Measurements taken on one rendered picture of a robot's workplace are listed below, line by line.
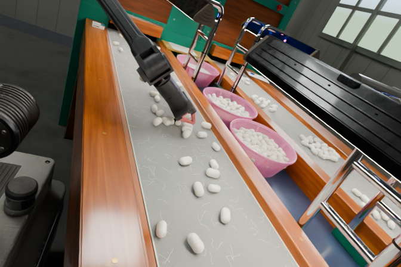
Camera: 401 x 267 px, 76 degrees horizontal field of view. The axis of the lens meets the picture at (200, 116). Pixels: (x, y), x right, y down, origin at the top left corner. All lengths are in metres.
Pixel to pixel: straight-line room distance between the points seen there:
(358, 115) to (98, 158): 0.48
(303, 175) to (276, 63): 0.57
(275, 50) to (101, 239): 0.47
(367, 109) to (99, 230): 0.43
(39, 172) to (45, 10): 2.68
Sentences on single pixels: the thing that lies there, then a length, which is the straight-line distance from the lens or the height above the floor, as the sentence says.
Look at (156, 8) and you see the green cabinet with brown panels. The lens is 1.71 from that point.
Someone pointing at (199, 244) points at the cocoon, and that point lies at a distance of 0.51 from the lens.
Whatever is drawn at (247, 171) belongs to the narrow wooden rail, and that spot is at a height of 0.76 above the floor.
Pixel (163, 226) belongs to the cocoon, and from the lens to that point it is 0.51.
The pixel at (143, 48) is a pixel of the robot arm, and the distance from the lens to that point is 0.72.
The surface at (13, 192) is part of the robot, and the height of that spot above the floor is 0.55.
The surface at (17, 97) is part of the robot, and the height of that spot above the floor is 0.79.
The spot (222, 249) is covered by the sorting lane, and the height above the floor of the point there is 0.74.
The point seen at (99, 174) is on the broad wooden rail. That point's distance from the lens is 0.55.
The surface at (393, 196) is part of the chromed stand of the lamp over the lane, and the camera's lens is 0.59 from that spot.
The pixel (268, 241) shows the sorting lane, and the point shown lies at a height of 0.74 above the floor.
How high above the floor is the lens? 1.14
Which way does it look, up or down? 24 degrees down
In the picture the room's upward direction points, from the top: 25 degrees clockwise
